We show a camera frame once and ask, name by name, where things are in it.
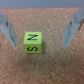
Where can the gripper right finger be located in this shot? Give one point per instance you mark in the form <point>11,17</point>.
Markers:
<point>71,30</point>

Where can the yellow block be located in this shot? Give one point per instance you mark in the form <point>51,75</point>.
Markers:
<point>32,42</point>

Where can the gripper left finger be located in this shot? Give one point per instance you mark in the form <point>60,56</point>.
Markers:
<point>8,30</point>

